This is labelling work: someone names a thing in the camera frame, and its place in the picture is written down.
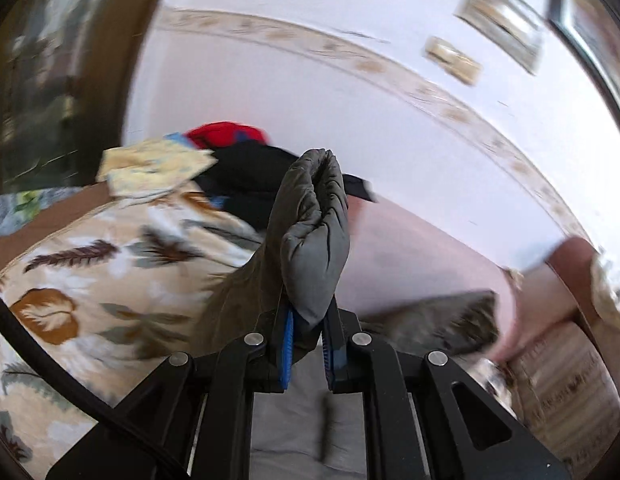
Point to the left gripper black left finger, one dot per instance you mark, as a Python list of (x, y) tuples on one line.
[(280, 351)]

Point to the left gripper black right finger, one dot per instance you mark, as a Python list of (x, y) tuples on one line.
[(334, 349)]

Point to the grey quilted hooded jacket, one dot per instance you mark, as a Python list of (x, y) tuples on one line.
[(299, 264)]

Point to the black garment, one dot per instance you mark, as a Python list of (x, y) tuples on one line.
[(267, 186)]

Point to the cream leaf-print blanket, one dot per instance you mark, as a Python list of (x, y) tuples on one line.
[(109, 290)]

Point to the red garment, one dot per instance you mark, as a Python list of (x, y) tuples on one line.
[(223, 134)]

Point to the yellow patterned cloth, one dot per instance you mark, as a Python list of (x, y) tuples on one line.
[(151, 168)]

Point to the striped beige sofa cushion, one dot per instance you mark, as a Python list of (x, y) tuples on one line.
[(566, 397)]

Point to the cream frilled pillow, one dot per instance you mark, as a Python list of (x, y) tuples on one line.
[(605, 276)]

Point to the dark framed mirror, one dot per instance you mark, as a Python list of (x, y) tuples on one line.
[(591, 30)]

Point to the small gold wall plaque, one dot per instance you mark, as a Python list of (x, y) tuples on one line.
[(452, 61)]

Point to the brown wooden door frame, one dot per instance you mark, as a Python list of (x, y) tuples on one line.
[(108, 60)]

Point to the silver picture frame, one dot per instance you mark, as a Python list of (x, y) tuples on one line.
[(510, 24)]

